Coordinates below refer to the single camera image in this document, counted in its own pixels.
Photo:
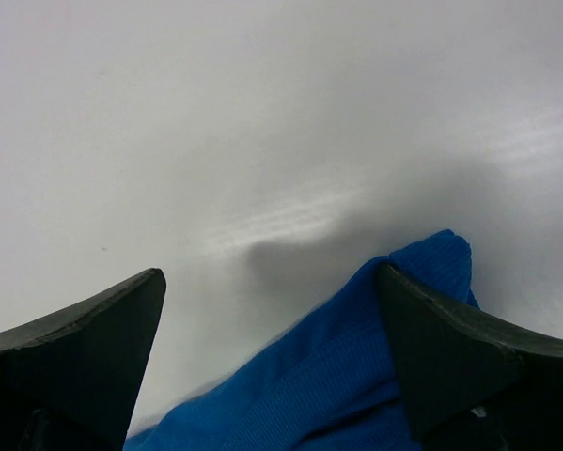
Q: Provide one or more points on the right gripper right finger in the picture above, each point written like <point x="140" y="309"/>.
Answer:
<point x="469" y="380"/>

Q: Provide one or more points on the blue tank top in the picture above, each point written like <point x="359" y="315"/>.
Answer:
<point x="329" y="382"/>

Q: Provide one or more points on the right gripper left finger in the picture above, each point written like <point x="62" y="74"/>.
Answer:
<point x="70" y="380"/>

